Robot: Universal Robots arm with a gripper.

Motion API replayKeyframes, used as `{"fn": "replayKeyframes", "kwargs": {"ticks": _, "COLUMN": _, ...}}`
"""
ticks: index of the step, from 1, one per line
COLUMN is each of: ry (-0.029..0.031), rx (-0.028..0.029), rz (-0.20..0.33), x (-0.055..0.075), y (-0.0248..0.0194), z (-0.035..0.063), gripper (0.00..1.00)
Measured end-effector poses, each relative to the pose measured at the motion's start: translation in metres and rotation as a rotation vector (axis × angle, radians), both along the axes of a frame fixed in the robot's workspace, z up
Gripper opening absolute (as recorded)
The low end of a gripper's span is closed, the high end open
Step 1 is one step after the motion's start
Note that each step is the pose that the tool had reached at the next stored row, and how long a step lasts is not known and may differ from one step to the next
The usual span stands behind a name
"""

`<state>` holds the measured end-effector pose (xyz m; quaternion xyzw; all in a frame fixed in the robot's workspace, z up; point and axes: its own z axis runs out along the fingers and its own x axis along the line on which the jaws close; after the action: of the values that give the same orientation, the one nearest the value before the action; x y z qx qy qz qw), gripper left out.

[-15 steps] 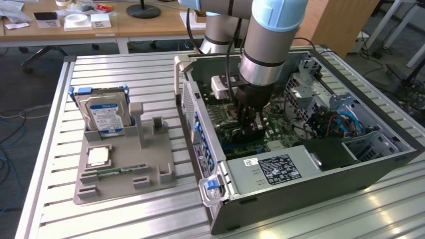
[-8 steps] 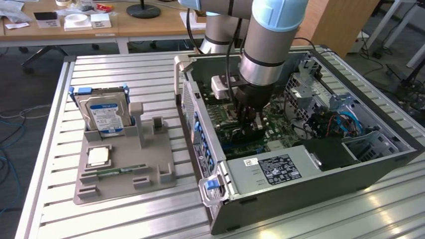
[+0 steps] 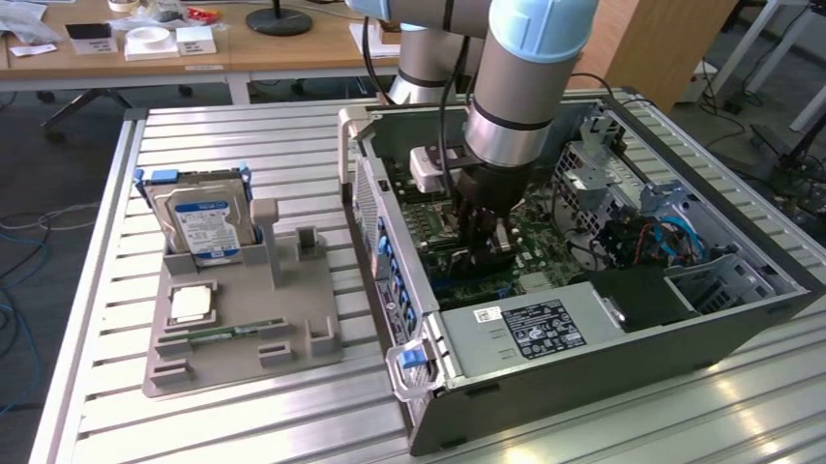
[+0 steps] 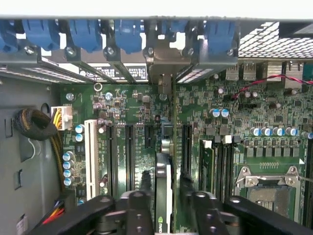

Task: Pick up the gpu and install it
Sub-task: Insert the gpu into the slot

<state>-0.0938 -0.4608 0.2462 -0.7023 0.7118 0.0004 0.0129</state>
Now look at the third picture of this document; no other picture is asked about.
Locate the wooden desk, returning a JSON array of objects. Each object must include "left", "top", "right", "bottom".
[{"left": 0, "top": 0, "right": 583, "bottom": 105}]

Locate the green motherboard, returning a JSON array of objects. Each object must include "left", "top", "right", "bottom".
[{"left": 392, "top": 163, "right": 605, "bottom": 310}]

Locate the black power cable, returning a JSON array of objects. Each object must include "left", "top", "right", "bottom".
[{"left": 567, "top": 72, "right": 613, "bottom": 97}]

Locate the GPU graphics card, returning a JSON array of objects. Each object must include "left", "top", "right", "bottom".
[{"left": 432, "top": 248, "right": 519, "bottom": 291}]

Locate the white floor cable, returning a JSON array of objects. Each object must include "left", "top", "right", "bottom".
[{"left": 0, "top": 202, "right": 98, "bottom": 233}]

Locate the white box with red button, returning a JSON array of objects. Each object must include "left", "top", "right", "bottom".
[{"left": 683, "top": 60, "right": 719, "bottom": 105}]

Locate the CPU socket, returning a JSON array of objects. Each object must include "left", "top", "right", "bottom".
[{"left": 436, "top": 200, "right": 460, "bottom": 238}]

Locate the green RAM stick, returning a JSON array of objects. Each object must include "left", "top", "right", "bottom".
[{"left": 182, "top": 317, "right": 286, "bottom": 343}]

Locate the white desk frame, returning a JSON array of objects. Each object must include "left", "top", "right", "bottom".
[{"left": 705, "top": 0, "right": 826, "bottom": 132}]

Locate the white tape roll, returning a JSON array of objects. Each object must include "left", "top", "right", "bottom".
[{"left": 126, "top": 26, "right": 172, "bottom": 49}]

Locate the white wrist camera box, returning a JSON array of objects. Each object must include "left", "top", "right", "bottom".
[{"left": 409, "top": 146, "right": 464, "bottom": 193}]

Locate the black round lamp base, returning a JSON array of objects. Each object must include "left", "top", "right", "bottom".
[{"left": 244, "top": 0, "right": 314, "bottom": 37}]

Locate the clear plastic bag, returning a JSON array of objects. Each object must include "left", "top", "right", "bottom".
[{"left": 0, "top": 2, "right": 62, "bottom": 44}]

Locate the silver CPU chip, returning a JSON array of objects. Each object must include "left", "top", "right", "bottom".
[{"left": 166, "top": 285, "right": 216, "bottom": 323}]

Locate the flat white box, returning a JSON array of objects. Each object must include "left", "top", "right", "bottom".
[{"left": 122, "top": 41, "right": 181, "bottom": 63}]

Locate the white paper stack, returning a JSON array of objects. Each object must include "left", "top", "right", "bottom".
[{"left": 346, "top": 21, "right": 402, "bottom": 60}]

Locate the grey plastic parts rack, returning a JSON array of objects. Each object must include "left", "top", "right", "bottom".
[{"left": 138, "top": 196, "right": 348, "bottom": 400}]

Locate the blue floor cable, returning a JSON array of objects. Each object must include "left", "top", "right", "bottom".
[{"left": 0, "top": 231, "right": 52, "bottom": 417}]

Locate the black open PC case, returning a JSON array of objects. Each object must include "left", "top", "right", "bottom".
[{"left": 334, "top": 86, "right": 826, "bottom": 458}]

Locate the grey metal disk bay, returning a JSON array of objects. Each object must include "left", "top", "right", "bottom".
[{"left": 663, "top": 250, "right": 779, "bottom": 316}]

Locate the white cube box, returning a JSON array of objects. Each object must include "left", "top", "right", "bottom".
[{"left": 174, "top": 26, "right": 217, "bottom": 56}]

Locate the metal drive cage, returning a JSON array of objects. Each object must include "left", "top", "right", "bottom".
[{"left": 555, "top": 111, "right": 648, "bottom": 229}]

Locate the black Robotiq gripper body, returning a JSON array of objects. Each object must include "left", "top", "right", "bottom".
[{"left": 452, "top": 162, "right": 532, "bottom": 215}]

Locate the white box with black top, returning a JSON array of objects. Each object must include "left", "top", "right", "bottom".
[{"left": 64, "top": 22, "right": 120, "bottom": 56}]

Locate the black chair base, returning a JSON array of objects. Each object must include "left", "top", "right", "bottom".
[{"left": 37, "top": 86, "right": 194, "bottom": 144}]

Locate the hard disk in blue caddy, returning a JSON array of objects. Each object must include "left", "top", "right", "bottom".
[{"left": 132, "top": 162, "right": 253, "bottom": 270}]

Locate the grey power supply unit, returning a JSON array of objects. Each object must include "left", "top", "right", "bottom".
[{"left": 437, "top": 282, "right": 631, "bottom": 379}]

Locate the blue wire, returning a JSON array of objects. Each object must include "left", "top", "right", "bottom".
[{"left": 648, "top": 217, "right": 708, "bottom": 265}]

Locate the red wire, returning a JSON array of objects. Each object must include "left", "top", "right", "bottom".
[{"left": 627, "top": 225, "right": 653, "bottom": 263}]

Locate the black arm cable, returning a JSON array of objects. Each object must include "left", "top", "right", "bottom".
[{"left": 358, "top": 0, "right": 480, "bottom": 194}]

